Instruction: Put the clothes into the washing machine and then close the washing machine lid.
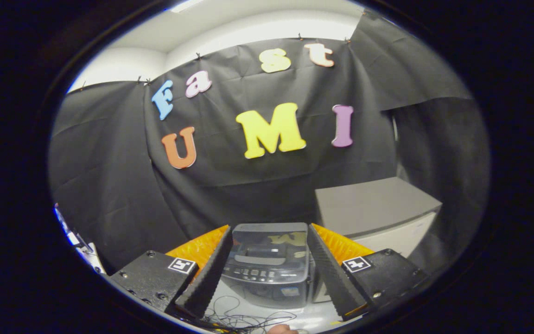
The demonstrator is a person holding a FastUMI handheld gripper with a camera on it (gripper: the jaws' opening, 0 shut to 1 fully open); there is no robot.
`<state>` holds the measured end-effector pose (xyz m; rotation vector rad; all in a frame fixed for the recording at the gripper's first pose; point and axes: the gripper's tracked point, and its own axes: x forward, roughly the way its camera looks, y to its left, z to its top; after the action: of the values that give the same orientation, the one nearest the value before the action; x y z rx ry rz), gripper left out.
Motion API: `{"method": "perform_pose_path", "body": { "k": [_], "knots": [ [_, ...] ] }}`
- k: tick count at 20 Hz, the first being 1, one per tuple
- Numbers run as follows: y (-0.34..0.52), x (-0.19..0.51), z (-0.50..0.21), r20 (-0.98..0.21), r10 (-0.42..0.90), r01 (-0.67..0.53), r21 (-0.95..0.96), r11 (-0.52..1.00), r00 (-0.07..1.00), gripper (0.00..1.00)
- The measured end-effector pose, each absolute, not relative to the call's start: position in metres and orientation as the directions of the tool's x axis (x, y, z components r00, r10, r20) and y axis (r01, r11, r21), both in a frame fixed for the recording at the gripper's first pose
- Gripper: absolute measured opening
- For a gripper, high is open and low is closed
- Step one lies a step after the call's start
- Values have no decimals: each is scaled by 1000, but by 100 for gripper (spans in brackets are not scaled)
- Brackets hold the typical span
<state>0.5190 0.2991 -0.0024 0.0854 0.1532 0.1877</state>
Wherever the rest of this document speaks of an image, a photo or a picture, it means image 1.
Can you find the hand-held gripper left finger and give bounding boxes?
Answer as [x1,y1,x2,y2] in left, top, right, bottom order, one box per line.
[107,225,234,321]

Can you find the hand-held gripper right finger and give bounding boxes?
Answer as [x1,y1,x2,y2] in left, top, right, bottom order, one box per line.
[307,224,431,321]

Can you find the grey washing machine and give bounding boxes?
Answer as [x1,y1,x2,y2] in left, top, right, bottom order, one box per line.
[221,223,316,309]

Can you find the grey cabinet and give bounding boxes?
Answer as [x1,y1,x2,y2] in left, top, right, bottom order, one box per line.
[314,176,443,303]

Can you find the thin black cables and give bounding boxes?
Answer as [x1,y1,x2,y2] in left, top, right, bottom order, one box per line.
[202,295,305,334]

